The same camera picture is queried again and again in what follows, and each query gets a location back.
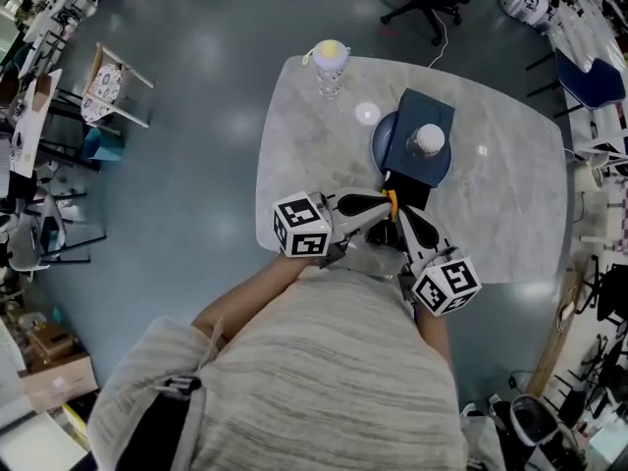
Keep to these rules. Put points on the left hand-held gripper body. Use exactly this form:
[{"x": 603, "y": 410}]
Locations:
[{"x": 304, "y": 228}]

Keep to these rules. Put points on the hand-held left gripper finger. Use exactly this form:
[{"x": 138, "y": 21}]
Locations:
[
  {"x": 363, "y": 195},
  {"x": 363, "y": 219}
]

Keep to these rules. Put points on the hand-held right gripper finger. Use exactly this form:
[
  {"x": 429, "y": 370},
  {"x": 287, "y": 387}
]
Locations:
[
  {"x": 428, "y": 236},
  {"x": 411, "y": 243}
]

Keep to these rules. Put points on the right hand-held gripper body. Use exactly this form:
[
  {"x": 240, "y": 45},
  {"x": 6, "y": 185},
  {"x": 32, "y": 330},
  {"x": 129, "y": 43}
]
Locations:
[{"x": 446, "y": 285}]

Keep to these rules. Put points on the person's right forearm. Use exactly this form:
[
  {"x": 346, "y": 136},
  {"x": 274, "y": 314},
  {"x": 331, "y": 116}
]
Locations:
[{"x": 434, "y": 331}]

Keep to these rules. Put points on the person's left forearm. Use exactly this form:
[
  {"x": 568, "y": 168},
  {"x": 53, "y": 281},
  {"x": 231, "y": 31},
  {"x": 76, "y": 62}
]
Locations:
[{"x": 245, "y": 302}]

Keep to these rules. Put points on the dark blue square box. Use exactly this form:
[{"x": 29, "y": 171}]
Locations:
[{"x": 422, "y": 111}]

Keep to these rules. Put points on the brown cardboard box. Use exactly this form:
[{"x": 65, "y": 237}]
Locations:
[{"x": 51, "y": 341}]

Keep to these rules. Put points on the pale cardboard box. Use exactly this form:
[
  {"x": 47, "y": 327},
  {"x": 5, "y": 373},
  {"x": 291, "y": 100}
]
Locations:
[{"x": 59, "y": 385}]

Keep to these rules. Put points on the round blue plate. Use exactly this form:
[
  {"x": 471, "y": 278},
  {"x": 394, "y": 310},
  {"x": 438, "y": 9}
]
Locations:
[{"x": 382, "y": 140}]

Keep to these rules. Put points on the wooden board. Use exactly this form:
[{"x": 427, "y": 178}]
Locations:
[{"x": 554, "y": 331}]

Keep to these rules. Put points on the patterned water bottle yellow cap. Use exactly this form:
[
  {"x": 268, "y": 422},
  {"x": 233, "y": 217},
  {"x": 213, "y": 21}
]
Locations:
[{"x": 329, "y": 64}]

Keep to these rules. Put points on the person's grey striped shirt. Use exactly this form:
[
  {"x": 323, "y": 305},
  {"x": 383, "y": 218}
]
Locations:
[{"x": 319, "y": 371}]

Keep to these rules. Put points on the blue waste bin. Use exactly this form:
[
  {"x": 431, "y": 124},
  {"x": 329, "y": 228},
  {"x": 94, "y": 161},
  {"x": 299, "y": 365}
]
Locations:
[{"x": 100, "y": 145}]

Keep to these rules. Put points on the wooden chair with patterned cushion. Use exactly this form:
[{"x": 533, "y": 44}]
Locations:
[{"x": 105, "y": 86}]

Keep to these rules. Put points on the white round robot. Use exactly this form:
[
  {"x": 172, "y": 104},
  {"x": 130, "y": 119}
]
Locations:
[{"x": 527, "y": 3}]

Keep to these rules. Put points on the white plastic chair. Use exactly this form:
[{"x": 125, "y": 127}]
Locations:
[{"x": 24, "y": 248}]

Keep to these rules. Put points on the white work desk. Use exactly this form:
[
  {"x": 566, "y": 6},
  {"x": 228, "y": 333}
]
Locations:
[{"x": 34, "y": 116}]

